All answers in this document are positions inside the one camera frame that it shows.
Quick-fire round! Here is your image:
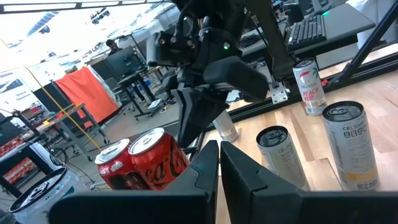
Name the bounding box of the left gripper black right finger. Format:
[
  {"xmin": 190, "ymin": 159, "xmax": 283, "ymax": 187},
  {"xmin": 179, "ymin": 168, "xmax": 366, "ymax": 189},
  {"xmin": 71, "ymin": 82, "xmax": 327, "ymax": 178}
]
[{"xmin": 221, "ymin": 140, "xmax": 398, "ymax": 224}]

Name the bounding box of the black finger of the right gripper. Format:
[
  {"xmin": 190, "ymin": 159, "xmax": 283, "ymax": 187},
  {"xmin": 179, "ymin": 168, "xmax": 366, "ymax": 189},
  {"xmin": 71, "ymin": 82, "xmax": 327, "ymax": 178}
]
[
  {"xmin": 172, "ymin": 88, "xmax": 200, "ymax": 149},
  {"xmin": 188, "ymin": 93, "xmax": 229, "ymax": 147}
]

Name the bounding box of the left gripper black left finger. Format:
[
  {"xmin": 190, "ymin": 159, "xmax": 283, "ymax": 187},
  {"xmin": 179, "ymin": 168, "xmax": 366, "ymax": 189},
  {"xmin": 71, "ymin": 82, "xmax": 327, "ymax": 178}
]
[{"xmin": 48, "ymin": 139, "xmax": 220, "ymax": 224}]

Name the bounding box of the tall white Celsius can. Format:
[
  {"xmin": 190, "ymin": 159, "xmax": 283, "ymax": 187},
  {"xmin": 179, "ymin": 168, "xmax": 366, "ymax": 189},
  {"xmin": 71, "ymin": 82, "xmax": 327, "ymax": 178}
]
[
  {"xmin": 256, "ymin": 125, "xmax": 312, "ymax": 192},
  {"xmin": 212, "ymin": 109, "xmax": 239, "ymax": 143}
]

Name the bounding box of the red Coca-Cola can dark figure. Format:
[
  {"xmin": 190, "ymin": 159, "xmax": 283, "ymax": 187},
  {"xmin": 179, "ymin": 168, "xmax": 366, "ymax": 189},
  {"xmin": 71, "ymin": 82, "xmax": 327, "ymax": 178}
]
[{"xmin": 94, "ymin": 138, "xmax": 150, "ymax": 190}]

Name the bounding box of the Celsius can pineapple print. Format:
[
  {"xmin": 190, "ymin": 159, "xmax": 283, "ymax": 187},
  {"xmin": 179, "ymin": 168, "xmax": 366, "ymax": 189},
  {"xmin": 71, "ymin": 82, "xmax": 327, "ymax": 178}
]
[{"xmin": 322, "ymin": 100, "xmax": 381, "ymax": 192}]

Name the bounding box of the Celsius Arctic Vibe can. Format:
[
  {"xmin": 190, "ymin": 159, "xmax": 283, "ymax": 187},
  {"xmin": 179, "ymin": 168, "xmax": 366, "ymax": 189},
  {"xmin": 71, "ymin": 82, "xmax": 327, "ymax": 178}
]
[{"xmin": 8, "ymin": 166, "xmax": 91, "ymax": 224}]

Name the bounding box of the black computer monitor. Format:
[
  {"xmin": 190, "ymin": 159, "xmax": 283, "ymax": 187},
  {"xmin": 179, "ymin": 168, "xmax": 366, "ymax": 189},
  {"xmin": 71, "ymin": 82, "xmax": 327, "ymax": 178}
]
[{"xmin": 105, "ymin": 45, "xmax": 146, "ymax": 81}]

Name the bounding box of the black backlit keyboard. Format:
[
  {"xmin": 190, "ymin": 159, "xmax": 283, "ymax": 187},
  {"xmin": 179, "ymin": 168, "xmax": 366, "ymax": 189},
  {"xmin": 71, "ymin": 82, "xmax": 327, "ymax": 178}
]
[{"xmin": 285, "ymin": 14, "xmax": 327, "ymax": 52}]

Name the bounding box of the Celsius Peach Vibe can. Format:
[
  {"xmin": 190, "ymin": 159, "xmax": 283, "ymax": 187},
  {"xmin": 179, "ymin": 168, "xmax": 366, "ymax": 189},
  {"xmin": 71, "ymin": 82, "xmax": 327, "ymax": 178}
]
[{"xmin": 292, "ymin": 57, "xmax": 328, "ymax": 116}]

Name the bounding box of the red hanging cloth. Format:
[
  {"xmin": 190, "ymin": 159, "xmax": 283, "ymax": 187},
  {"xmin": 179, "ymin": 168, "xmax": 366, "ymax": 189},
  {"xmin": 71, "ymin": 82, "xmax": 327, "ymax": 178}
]
[{"xmin": 54, "ymin": 65, "xmax": 121, "ymax": 129}]

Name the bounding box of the person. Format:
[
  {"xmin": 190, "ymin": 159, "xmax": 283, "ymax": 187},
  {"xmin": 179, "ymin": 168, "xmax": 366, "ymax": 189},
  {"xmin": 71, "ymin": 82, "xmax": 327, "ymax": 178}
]
[{"xmin": 104, "ymin": 39, "xmax": 124, "ymax": 57}]

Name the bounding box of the wooden top cart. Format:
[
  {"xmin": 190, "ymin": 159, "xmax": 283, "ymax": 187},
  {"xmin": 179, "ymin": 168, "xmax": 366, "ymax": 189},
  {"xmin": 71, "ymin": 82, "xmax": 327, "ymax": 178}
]
[{"xmin": 35, "ymin": 102, "xmax": 110, "ymax": 150}]

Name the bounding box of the grey desk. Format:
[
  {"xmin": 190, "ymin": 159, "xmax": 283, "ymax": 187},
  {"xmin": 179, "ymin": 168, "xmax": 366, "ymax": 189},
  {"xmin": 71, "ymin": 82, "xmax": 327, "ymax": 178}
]
[{"xmin": 239, "ymin": 2, "xmax": 377, "ymax": 60}]

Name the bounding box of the long ceiling light bar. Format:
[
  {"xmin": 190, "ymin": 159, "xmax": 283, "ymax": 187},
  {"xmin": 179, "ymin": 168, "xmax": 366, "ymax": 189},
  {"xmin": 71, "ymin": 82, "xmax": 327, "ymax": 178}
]
[{"xmin": 0, "ymin": 0, "xmax": 156, "ymax": 15}]

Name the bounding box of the black upright panel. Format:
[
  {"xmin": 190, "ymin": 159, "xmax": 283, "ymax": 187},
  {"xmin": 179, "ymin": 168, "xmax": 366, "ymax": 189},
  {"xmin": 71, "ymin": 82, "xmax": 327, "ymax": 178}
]
[{"xmin": 32, "ymin": 81, "xmax": 63, "ymax": 110}]

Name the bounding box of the black diagonal strut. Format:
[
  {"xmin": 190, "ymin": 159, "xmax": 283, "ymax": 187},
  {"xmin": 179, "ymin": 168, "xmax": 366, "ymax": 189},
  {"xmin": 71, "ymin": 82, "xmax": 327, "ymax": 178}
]
[{"xmin": 331, "ymin": 0, "xmax": 398, "ymax": 85}]

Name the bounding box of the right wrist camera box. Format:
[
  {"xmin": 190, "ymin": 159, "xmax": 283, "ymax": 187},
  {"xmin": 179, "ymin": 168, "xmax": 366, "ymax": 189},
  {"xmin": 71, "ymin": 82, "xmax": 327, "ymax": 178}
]
[{"xmin": 203, "ymin": 57, "xmax": 270, "ymax": 102}]

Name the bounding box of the grey metal mounting bracket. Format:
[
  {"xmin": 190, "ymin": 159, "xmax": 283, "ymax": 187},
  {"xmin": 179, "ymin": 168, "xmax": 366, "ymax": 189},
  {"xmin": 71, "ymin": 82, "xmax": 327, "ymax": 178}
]
[{"xmin": 269, "ymin": 81, "xmax": 289, "ymax": 105}]

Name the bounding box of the yellow hanging cable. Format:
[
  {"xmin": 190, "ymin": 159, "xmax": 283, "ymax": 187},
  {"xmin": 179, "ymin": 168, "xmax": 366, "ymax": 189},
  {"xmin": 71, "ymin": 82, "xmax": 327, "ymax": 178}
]
[{"xmin": 24, "ymin": 65, "xmax": 103, "ymax": 152}]

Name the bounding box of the black aluminium rail frame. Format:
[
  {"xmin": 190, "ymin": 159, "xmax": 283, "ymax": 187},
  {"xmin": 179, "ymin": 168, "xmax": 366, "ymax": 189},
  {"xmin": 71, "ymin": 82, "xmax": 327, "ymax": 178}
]
[{"xmin": 198, "ymin": 51, "xmax": 398, "ymax": 131}]

